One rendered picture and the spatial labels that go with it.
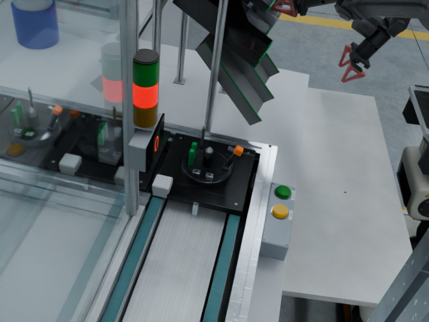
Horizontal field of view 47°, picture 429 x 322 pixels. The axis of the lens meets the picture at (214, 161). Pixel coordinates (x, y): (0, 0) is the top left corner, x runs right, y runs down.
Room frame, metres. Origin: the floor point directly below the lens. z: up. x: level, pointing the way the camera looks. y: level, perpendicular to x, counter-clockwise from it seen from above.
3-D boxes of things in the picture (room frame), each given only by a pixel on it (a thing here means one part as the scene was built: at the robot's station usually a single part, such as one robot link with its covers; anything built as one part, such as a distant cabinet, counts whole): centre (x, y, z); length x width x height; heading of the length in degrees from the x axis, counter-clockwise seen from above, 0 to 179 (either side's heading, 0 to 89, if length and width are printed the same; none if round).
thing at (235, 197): (0.95, 0.02, 0.96); 0.24 x 0.24 x 0.02; 84
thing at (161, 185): (0.86, 0.13, 0.97); 0.05 x 0.05 x 0.04; 84
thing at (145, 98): (0.77, 0.15, 1.33); 0.05 x 0.05 x 0.05
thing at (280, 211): (0.84, -0.19, 0.96); 0.04 x 0.04 x 0.02
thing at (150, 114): (0.77, 0.15, 1.28); 0.05 x 0.05 x 0.05
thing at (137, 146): (0.77, 0.15, 1.29); 0.12 x 0.05 x 0.25; 174
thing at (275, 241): (0.84, -0.19, 0.93); 0.21 x 0.07 x 0.06; 174
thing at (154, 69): (0.77, 0.15, 1.38); 0.05 x 0.05 x 0.05
